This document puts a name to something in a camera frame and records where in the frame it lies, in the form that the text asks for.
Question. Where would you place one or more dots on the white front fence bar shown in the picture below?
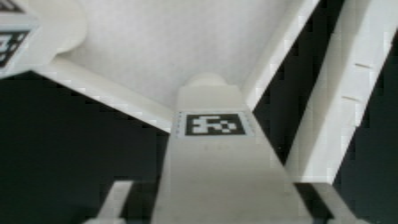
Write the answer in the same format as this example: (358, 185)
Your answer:
(362, 41)

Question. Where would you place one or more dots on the white desk leg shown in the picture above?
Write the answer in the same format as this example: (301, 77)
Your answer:
(225, 185)
(44, 30)

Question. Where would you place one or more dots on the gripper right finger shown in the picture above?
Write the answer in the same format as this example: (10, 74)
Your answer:
(326, 204)

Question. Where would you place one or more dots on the white desk top tray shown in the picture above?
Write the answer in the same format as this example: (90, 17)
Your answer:
(165, 39)

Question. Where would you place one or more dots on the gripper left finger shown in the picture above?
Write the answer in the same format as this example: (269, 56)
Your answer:
(110, 214)

